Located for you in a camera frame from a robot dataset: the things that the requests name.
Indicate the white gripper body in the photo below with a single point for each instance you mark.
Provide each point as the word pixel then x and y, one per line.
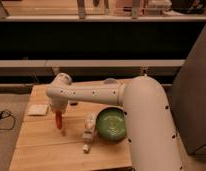
pixel 58 105

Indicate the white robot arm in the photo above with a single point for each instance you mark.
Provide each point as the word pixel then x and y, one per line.
pixel 149 123

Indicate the white sponge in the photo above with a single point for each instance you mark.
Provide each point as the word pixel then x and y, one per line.
pixel 37 110

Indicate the white bottle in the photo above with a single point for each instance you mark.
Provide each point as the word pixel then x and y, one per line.
pixel 89 132

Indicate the green plate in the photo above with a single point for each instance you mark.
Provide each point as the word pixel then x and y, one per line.
pixel 110 124

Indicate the grey plastic cup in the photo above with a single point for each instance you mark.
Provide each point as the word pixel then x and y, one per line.
pixel 110 81

